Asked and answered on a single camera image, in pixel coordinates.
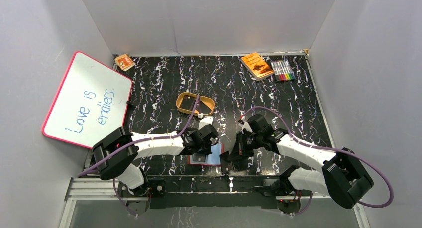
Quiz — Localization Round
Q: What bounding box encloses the coloured marker pen pack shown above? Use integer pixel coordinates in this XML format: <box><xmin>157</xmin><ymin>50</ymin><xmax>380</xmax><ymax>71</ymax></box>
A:
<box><xmin>271</xmin><ymin>59</ymin><xmax>296</xmax><ymax>82</ymax></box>

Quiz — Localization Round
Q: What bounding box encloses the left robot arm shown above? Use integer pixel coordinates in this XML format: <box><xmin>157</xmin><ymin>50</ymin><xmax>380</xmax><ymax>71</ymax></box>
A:
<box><xmin>93</xmin><ymin>122</ymin><xmax>219</xmax><ymax>196</ymax></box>

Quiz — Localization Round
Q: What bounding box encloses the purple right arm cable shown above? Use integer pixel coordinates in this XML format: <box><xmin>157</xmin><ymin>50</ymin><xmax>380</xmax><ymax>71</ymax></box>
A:
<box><xmin>240</xmin><ymin>106</ymin><xmax>394</xmax><ymax>217</ymax></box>

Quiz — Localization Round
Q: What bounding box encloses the small orange card box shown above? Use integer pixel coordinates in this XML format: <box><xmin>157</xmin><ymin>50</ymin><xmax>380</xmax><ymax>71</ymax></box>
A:
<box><xmin>114</xmin><ymin>54</ymin><xmax>135</xmax><ymax>71</ymax></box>

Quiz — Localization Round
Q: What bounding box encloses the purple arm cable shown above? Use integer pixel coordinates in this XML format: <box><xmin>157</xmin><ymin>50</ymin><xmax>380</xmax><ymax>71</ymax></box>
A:
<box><xmin>78</xmin><ymin>94</ymin><xmax>204</xmax><ymax>217</ymax></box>
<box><xmin>240</xmin><ymin>106</ymin><xmax>394</xmax><ymax>217</ymax></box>

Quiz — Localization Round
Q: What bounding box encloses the red card holder wallet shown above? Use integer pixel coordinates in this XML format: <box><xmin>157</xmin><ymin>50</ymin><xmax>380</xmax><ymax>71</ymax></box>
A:
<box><xmin>188</xmin><ymin>143</ymin><xmax>224</xmax><ymax>166</ymax></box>

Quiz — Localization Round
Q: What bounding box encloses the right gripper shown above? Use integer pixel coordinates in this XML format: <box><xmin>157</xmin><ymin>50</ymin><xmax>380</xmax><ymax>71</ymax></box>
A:
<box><xmin>228</xmin><ymin>131</ymin><xmax>263</xmax><ymax>161</ymax></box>

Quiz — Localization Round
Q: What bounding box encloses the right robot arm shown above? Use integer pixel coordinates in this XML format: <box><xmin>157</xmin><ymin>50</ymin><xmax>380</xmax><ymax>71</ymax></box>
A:
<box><xmin>229</xmin><ymin>114</ymin><xmax>374</xmax><ymax>209</ymax></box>

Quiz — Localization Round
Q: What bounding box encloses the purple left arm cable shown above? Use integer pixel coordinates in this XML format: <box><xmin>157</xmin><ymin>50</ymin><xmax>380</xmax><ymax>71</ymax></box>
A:
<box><xmin>78</xmin><ymin>94</ymin><xmax>204</xmax><ymax>217</ymax></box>

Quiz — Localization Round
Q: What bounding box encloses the black cards stack in tray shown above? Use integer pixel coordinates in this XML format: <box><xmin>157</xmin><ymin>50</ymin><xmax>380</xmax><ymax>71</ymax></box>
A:
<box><xmin>180</xmin><ymin>95</ymin><xmax>196</xmax><ymax>111</ymax></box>

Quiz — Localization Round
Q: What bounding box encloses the orange book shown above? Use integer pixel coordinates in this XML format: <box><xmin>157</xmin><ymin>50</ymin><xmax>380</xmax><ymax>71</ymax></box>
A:
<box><xmin>240</xmin><ymin>52</ymin><xmax>274</xmax><ymax>81</ymax></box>

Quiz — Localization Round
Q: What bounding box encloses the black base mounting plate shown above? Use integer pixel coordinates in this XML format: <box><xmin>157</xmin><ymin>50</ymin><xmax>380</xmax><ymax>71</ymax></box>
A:
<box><xmin>117</xmin><ymin>175</ymin><xmax>310</xmax><ymax>209</ymax></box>

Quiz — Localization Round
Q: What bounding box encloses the tan oval tray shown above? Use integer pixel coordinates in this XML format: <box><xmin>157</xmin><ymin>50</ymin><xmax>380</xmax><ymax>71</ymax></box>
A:
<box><xmin>176</xmin><ymin>92</ymin><xmax>215</xmax><ymax>116</ymax></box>

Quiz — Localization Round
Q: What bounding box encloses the pink framed whiteboard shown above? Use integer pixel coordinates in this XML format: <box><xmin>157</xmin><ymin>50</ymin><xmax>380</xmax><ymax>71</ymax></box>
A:
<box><xmin>42</xmin><ymin>51</ymin><xmax>133</xmax><ymax>149</ymax></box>

